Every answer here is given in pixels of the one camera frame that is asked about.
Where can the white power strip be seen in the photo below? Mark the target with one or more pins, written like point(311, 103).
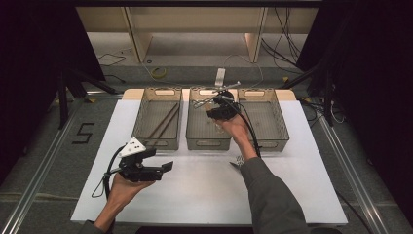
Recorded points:
point(220, 76)

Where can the black metal stand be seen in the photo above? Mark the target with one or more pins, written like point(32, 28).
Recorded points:
point(328, 97)
point(63, 100)

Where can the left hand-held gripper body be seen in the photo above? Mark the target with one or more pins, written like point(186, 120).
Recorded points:
point(138, 172)

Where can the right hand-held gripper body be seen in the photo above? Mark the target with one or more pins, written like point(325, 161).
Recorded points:
point(229, 110)

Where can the light wooden shelf unit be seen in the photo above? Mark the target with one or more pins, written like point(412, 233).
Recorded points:
point(195, 19)

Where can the black curtain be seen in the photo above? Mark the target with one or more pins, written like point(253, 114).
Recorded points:
point(373, 81)
point(32, 65)

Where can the person's left hand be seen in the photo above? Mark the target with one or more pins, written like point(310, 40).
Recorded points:
point(125, 191)

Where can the aluminium floor rail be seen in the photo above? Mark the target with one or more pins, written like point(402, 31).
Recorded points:
point(354, 175)
point(39, 182)

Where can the white table cover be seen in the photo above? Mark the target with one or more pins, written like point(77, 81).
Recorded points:
point(201, 198)

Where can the person's right hand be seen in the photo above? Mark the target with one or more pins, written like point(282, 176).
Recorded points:
point(235, 128)

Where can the grey transparent plastic basket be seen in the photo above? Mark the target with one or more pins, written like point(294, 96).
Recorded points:
point(158, 122)
point(201, 130)
point(269, 117)

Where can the yellow tape roll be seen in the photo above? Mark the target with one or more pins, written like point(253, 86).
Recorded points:
point(153, 73)

